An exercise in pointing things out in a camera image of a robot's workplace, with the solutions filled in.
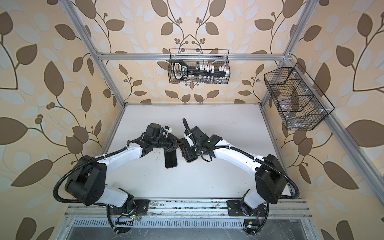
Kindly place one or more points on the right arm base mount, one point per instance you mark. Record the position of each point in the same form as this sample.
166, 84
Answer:
258, 219

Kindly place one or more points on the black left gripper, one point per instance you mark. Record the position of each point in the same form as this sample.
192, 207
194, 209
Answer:
169, 144

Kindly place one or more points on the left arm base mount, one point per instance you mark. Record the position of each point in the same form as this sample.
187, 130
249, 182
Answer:
122, 219

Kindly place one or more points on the back wall wire basket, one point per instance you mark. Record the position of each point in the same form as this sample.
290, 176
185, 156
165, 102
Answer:
217, 57

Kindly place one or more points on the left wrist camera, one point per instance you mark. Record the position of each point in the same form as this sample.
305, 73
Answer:
166, 131

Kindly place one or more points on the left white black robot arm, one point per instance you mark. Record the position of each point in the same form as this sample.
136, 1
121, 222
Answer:
87, 183

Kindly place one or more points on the wall wire basket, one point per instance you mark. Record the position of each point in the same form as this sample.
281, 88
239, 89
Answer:
300, 102
217, 57

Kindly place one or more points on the black tool in basket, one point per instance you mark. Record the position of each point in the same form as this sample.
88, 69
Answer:
183, 71

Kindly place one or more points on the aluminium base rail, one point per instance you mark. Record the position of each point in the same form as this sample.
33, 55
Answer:
216, 208

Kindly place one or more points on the right wall wire basket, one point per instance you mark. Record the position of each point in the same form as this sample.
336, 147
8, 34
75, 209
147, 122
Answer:
300, 102

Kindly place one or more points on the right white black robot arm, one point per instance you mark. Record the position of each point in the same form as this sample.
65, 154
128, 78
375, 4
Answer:
267, 171

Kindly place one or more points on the black phone on table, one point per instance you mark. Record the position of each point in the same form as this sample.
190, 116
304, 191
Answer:
171, 159

